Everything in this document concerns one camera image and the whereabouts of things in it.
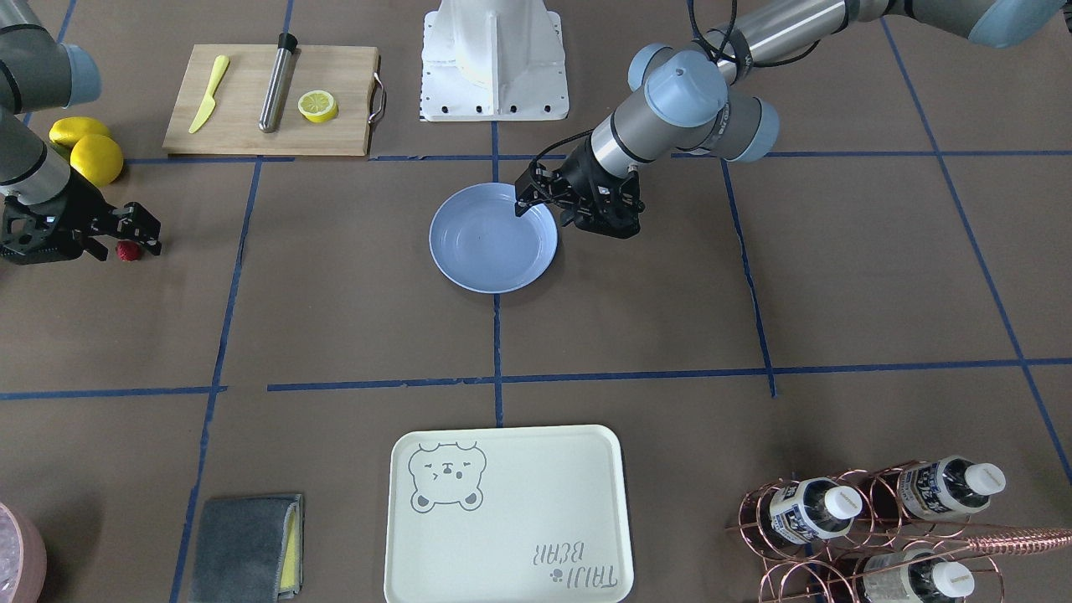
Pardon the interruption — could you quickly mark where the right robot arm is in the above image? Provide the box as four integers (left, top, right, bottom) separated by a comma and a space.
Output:
1, 1, 162, 265

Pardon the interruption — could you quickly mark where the lemon half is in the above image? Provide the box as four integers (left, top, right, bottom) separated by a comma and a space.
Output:
297, 90, 338, 123

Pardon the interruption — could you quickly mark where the copper wire bottle rack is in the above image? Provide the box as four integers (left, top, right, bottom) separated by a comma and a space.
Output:
727, 461, 1069, 602

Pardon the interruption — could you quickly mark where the tea bottle rear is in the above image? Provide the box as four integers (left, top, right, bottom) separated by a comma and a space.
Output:
895, 456, 1008, 523

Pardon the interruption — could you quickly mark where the red strawberry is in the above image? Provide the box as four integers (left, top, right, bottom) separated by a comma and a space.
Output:
116, 240, 144, 262

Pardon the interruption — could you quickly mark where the grey folded cloth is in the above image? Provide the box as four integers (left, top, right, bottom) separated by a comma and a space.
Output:
188, 492, 306, 602

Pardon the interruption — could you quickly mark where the wooden cutting board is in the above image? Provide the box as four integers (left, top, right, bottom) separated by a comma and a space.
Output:
162, 44, 381, 157

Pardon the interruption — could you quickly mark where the tea bottle front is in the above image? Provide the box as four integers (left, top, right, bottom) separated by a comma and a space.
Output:
857, 549, 976, 602

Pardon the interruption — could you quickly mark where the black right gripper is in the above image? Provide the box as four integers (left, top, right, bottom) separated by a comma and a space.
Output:
3, 174, 163, 265

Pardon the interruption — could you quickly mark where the yellow lemon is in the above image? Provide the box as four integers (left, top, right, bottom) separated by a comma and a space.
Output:
49, 116, 111, 149
70, 134, 124, 188

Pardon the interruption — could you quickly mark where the pink bowl with ice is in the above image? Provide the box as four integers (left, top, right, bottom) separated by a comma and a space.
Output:
1, 503, 47, 602

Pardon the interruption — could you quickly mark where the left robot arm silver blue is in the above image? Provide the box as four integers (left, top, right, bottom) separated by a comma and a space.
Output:
513, 1, 1062, 238

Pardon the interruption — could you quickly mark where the yellow plastic knife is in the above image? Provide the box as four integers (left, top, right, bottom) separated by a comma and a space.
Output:
188, 54, 230, 134

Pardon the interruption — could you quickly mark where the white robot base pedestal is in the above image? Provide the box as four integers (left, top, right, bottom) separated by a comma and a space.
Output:
419, 1, 570, 122

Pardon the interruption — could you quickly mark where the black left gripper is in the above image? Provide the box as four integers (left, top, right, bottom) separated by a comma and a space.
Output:
513, 138, 646, 240

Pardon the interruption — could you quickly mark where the tea bottle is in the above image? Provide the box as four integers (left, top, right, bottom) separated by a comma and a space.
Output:
895, 456, 1008, 523
857, 549, 976, 602
761, 477, 864, 547

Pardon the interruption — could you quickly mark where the blue round plate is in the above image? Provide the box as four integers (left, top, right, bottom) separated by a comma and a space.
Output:
429, 183, 559, 294

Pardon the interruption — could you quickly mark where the cream bear tray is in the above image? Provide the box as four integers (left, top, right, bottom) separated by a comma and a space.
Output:
384, 425, 635, 602

